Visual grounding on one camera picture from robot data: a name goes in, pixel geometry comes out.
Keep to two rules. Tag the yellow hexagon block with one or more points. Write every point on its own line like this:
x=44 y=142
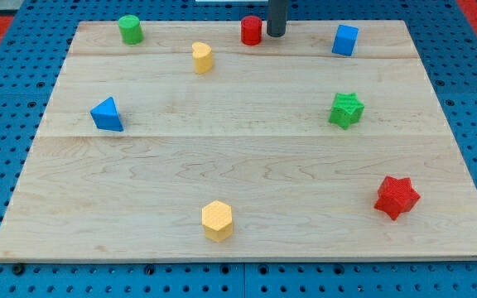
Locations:
x=217 y=221

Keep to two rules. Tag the light wooden board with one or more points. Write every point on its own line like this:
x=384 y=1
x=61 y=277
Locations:
x=253 y=133

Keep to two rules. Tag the yellow heart block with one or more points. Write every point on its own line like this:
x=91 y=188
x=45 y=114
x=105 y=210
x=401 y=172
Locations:
x=202 y=55

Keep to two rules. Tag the green star block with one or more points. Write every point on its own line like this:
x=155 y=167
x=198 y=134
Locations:
x=346 y=110

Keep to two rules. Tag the red cylinder block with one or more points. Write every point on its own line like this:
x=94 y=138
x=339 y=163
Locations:
x=251 y=30

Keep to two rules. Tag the blue triangle block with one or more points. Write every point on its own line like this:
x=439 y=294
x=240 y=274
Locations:
x=106 y=116

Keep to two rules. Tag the blue cube block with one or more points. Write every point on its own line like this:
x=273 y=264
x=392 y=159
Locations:
x=345 y=40

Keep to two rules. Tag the green cylinder block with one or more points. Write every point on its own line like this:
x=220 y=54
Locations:
x=130 y=29

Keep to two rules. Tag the red star block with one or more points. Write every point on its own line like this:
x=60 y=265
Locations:
x=396 y=196

